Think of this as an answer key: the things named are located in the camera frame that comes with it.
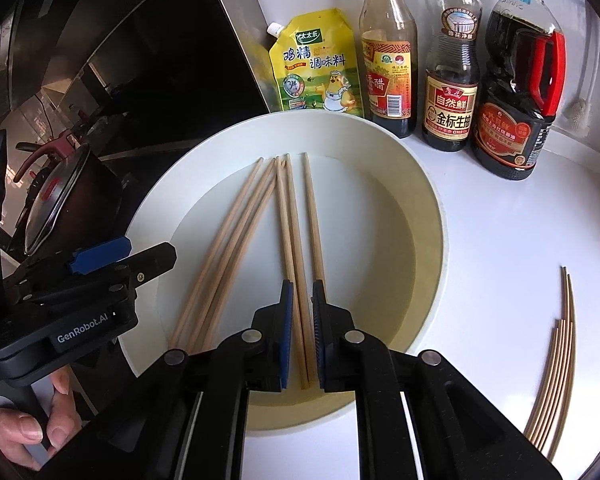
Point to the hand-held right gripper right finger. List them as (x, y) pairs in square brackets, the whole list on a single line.
[(321, 335)]

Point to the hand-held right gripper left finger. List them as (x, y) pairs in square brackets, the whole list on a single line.
[(286, 335)]

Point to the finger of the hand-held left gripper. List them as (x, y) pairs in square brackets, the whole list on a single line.
[(150, 262), (100, 256)]

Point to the pile of wooden chopsticks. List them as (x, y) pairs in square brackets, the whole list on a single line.
[(227, 260), (560, 360)]

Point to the white round basin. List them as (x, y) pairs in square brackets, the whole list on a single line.
[(380, 240)]

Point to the single wooden chopstick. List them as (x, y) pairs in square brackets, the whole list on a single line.
[(284, 220), (293, 220)]

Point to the person's left hand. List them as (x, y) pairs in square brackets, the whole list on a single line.
[(25, 427)]

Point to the dark red pot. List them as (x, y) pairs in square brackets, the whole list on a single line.
[(105, 185)]

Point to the glass pot lid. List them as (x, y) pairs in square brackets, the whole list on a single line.
[(50, 205)]

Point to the black range hood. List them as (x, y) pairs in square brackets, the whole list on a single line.
[(180, 35)]

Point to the yellow seasoning pouch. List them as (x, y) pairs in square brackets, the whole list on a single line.
[(315, 70)]

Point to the slim yellow-cap vinegar bottle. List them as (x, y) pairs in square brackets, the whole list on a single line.
[(387, 90)]

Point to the clear yellow-cap soy sauce bottle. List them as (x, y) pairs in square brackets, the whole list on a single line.
[(450, 110)]

